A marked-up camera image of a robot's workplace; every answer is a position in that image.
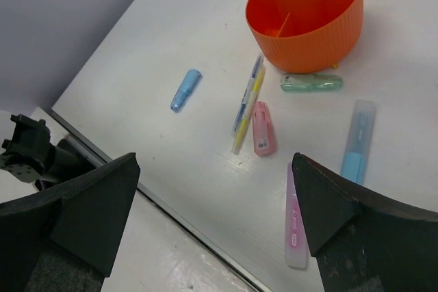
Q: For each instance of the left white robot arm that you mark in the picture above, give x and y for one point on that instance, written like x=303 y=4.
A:
x=28 y=154

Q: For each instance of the orange round desk organizer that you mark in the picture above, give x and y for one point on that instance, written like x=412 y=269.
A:
x=305 y=36

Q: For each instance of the green translucent correction tape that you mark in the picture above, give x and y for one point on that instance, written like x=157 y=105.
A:
x=311 y=83

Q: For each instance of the blue highlighter with clear cap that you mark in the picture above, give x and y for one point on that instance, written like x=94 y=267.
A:
x=358 y=142

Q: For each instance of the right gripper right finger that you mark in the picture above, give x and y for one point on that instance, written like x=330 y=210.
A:
x=362 y=240

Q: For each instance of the pink purple highlighter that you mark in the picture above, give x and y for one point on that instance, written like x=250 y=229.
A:
x=296 y=249

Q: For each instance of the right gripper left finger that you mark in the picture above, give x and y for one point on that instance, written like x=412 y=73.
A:
x=66 y=238

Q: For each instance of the yellow thin highlighter pen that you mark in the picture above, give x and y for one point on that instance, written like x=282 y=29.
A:
x=243 y=127

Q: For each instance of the blue white pen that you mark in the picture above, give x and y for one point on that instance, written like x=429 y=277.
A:
x=249 y=87

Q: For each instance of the blue translucent correction tape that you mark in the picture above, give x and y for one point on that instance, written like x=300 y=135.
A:
x=185 y=90

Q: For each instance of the pink translucent correction tape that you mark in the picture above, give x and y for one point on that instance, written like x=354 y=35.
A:
x=264 y=140

